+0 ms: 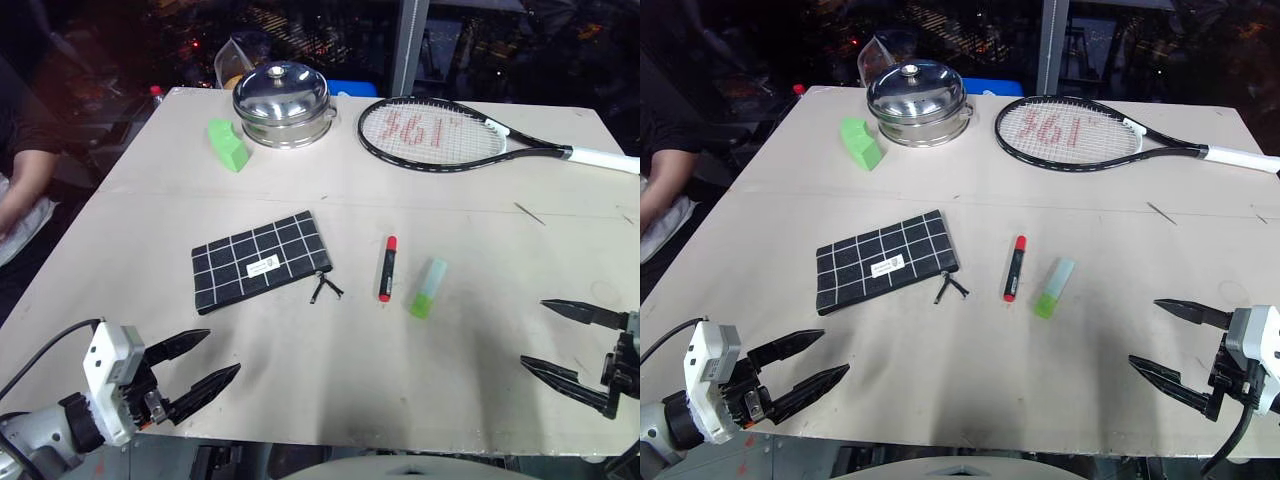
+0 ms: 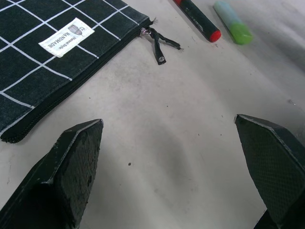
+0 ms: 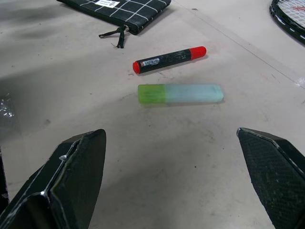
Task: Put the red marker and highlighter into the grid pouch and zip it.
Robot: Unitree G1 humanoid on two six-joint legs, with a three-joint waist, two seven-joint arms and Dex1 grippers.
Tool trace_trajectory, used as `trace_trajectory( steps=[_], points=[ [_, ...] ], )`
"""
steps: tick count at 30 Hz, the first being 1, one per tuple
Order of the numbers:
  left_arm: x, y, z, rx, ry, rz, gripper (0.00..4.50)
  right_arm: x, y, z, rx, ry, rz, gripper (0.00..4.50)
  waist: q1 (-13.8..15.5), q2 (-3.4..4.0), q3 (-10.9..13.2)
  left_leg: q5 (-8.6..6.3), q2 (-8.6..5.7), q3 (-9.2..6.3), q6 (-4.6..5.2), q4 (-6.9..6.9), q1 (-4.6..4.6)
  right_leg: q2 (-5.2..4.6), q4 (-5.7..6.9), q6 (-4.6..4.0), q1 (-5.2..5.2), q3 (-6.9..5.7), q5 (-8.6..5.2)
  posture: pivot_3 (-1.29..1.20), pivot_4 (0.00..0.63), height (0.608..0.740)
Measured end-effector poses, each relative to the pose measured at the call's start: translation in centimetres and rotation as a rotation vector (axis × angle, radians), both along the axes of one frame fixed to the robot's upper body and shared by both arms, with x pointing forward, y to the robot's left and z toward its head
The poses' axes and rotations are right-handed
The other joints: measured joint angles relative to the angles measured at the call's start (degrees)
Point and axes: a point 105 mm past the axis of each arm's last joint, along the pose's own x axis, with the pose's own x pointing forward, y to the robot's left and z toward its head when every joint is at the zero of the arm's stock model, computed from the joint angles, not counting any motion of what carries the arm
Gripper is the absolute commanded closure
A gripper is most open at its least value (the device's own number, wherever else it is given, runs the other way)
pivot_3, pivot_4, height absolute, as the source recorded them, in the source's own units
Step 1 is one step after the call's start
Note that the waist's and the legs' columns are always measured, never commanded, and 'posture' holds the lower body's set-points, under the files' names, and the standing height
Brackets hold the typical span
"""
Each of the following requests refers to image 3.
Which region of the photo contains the black box edge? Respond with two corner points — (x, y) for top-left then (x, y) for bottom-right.
(0, 145), (10, 210)

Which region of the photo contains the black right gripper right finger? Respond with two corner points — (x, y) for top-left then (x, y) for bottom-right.
(236, 127), (305, 229)

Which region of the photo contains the black marker with red cap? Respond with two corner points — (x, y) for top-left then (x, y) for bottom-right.
(132, 46), (207, 75)

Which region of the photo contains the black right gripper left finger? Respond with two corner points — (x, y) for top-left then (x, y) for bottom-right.
(0, 129), (107, 229)

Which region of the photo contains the black badminton racket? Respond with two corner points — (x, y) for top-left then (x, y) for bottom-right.
(269, 0), (305, 46)

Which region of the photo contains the black white-checked pencil case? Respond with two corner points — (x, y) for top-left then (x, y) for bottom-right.
(56, 0), (172, 50)

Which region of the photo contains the green and blue highlighter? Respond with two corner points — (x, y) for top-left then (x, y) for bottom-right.
(137, 83), (225, 105)

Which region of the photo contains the clear crumpled plastic wrap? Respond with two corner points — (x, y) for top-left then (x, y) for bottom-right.
(0, 94), (20, 136)

